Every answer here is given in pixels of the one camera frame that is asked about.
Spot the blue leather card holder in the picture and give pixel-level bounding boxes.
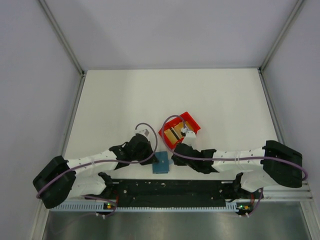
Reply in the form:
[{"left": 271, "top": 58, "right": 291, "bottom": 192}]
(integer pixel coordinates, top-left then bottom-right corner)
[{"left": 152, "top": 151, "right": 173, "bottom": 174}]

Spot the red plastic bin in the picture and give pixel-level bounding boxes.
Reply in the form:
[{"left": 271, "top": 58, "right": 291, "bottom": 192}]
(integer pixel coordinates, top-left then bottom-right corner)
[{"left": 158, "top": 111, "right": 201, "bottom": 150}]

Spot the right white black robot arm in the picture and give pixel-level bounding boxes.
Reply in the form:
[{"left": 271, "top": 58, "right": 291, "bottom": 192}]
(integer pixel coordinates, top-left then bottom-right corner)
[{"left": 172, "top": 140, "right": 308, "bottom": 198}]

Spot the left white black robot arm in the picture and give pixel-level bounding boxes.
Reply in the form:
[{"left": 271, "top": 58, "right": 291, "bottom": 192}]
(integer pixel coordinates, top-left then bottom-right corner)
[{"left": 32, "top": 133, "right": 159, "bottom": 209}]

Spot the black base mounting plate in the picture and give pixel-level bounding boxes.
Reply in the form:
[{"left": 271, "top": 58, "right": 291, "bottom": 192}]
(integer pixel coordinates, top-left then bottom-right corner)
[{"left": 99, "top": 179, "right": 260, "bottom": 207}]

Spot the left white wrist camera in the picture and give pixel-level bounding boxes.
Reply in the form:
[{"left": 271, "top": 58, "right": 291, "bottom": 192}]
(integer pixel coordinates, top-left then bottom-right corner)
[{"left": 135, "top": 128, "right": 150, "bottom": 138}]

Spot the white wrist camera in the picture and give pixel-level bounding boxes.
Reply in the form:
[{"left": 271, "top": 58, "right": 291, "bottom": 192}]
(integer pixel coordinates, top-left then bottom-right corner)
[
  {"left": 135, "top": 128, "right": 150, "bottom": 138},
  {"left": 180, "top": 127, "right": 196, "bottom": 147}
]

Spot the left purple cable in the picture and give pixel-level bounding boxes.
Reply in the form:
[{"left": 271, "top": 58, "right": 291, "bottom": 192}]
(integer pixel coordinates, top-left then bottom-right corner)
[{"left": 36, "top": 122, "right": 158, "bottom": 200}]

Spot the purple cable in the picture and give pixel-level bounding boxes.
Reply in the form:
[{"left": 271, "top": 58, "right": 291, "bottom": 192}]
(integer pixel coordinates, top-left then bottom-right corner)
[
  {"left": 36, "top": 122, "right": 158, "bottom": 200},
  {"left": 161, "top": 114, "right": 309, "bottom": 181}
]

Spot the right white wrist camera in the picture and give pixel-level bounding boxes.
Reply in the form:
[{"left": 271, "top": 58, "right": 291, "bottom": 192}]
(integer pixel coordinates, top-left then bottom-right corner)
[{"left": 180, "top": 127, "right": 196, "bottom": 147}]

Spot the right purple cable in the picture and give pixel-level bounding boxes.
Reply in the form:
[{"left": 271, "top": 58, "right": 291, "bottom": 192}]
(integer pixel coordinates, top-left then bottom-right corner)
[{"left": 161, "top": 114, "right": 309, "bottom": 181}]

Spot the grey slotted cable duct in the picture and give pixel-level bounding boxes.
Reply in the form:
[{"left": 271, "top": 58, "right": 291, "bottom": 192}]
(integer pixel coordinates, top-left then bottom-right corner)
[{"left": 51, "top": 200, "right": 250, "bottom": 213}]

